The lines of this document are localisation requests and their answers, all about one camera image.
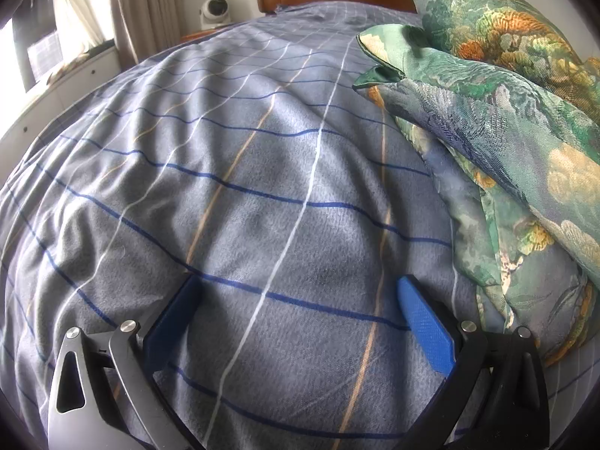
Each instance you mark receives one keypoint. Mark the wooden nightstand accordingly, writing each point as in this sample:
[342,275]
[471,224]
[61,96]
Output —
[199,35]

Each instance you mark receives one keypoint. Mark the grey-blue plaid blanket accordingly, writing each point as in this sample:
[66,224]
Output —
[281,173]

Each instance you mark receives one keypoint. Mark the beige curtain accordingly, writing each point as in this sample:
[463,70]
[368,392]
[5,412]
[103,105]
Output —
[150,4]

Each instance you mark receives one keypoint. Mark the window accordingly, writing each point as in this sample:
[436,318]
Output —
[28,42]

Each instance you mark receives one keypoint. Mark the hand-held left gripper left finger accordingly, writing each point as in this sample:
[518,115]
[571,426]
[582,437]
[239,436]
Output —
[173,318]

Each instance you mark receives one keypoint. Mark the green floral garment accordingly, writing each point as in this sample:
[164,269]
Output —
[492,103]

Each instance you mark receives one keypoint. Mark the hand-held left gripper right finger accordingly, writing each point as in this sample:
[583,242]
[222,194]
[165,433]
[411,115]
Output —
[426,323]

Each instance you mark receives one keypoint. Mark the white window bench cabinet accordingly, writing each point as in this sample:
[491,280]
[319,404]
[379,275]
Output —
[70,84]

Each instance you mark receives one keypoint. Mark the white sheer curtain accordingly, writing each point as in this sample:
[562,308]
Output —
[79,0]

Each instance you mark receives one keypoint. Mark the small white fan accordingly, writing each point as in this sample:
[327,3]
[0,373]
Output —
[215,9]

